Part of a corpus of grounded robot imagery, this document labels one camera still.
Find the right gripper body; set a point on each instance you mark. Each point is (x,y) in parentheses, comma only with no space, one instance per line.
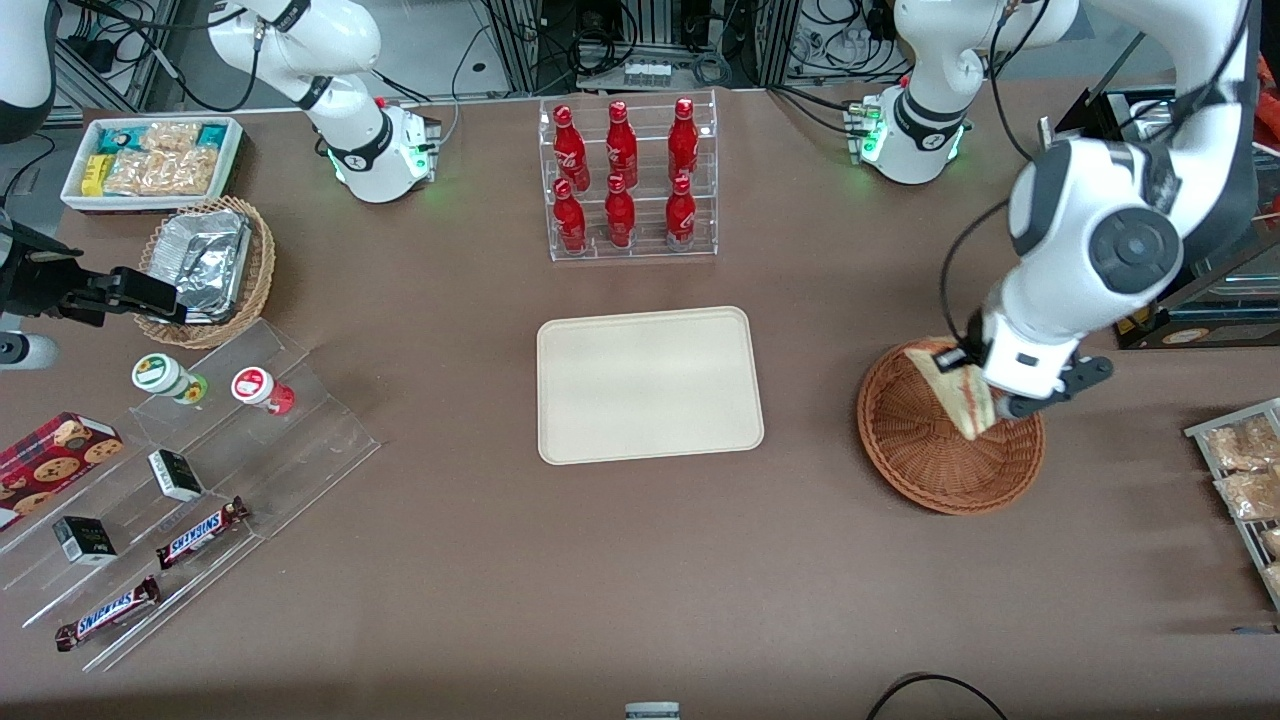
(42,283)

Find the triangle sandwich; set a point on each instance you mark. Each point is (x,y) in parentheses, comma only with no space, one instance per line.
(965,405)

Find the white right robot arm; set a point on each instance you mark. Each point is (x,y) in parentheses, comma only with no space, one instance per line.
(340,40)

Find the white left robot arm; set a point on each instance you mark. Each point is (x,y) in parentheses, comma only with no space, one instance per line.
(1135,250)

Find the round brown wicker basket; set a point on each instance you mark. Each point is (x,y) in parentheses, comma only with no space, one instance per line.
(930,465)

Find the oval light wicker basket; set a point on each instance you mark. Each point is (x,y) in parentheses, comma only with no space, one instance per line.
(260,270)

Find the tray of packaged snacks right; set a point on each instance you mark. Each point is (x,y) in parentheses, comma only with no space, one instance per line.
(1240,530)

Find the beige rectangular tray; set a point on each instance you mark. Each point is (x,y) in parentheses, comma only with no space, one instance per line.
(650,385)

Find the aluminium foil container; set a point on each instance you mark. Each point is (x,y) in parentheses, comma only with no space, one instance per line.
(205,260)

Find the cup with green lid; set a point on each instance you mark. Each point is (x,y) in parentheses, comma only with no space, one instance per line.
(160,373)

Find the yellow snack pack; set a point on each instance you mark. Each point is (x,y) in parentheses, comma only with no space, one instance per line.
(94,175)

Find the large clear bag of crackers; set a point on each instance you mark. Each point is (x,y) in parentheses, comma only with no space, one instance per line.
(160,172)

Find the cup with red lid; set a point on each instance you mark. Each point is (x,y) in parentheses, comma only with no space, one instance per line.
(255,386)

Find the white rectangular snack bin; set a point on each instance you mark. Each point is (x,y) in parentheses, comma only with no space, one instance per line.
(232,165)

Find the teal snack pack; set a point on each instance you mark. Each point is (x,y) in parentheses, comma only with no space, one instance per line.
(213,136)
(117,138)

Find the small clear bag of crackers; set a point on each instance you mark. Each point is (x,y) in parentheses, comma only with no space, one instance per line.
(170,135)

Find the red plaid cookie box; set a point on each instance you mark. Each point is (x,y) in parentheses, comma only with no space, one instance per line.
(55,460)

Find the small black white box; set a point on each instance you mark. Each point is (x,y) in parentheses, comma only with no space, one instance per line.
(175,475)
(85,540)

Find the clear bag of fried snacks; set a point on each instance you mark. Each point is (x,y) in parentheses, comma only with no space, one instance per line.
(1274,580)
(1250,495)
(1240,447)
(1273,542)

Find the black food warmer appliance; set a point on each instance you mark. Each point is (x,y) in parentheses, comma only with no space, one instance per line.
(1230,305)

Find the clear acrylic stepped display stand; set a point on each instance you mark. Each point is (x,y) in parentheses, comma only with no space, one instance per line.
(310,440)

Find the grey box with green light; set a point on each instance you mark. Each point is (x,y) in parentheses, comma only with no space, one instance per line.
(1048,132)

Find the snickers chocolate bar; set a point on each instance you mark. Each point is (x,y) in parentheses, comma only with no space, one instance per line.
(105,614)
(200,533)

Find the steel pan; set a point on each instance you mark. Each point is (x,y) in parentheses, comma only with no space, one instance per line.
(1148,115)

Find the red cola bottle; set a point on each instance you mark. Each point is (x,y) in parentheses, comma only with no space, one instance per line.
(569,220)
(620,215)
(621,145)
(680,215)
(570,150)
(683,140)

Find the clear acrylic bottle rack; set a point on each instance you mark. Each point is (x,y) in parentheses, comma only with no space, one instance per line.
(645,250)

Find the white power strip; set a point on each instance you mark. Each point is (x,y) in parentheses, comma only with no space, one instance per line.
(647,73)

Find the small grey white box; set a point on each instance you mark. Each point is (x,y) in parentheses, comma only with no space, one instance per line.
(652,711)

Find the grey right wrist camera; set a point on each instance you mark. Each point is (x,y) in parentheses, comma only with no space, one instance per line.
(25,352)

